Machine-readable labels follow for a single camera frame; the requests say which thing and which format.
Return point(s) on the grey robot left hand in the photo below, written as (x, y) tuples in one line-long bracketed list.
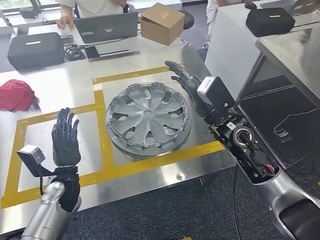
[(66, 145)]

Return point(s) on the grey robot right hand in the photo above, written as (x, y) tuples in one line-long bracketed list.
[(197, 99)]

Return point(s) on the silver plastic wheel hubcap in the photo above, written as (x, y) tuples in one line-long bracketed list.
[(147, 119)]

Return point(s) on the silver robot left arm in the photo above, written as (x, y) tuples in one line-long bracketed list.
[(47, 212)]

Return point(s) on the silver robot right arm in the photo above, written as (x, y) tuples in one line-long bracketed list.
[(269, 188)]

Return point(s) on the steel workbench table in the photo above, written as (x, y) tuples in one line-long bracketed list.
[(62, 92)]

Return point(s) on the white cabinet panel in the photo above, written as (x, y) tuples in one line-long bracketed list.
[(229, 49)]

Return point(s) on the black round stool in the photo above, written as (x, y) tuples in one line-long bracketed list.
[(189, 19)]

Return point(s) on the person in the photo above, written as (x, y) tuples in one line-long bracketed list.
[(97, 6), (212, 16)]

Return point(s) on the brown cardboard box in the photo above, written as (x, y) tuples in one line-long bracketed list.
[(162, 24)]

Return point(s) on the black phone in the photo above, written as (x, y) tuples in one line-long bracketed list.
[(91, 52)]

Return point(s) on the black case with white label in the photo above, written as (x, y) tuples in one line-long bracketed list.
[(36, 51)]

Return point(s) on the white computer mouse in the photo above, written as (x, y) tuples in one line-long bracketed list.
[(65, 30)]

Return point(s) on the black computer mouse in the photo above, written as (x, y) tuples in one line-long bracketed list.
[(250, 5)]

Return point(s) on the white desk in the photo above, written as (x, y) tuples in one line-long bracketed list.
[(117, 46)]

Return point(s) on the black case with yellow label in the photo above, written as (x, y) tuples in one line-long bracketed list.
[(269, 21)]

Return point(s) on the grey laptop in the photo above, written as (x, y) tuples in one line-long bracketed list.
[(107, 28)]

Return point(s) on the black desk device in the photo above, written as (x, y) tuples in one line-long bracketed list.
[(29, 13)]

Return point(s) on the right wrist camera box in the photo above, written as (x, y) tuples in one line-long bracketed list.
[(217, 94)]

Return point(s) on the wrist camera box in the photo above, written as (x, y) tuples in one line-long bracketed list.
[(217, 94), (31, 157)]

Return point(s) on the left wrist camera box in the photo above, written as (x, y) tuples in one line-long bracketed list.
[(31, 157)]

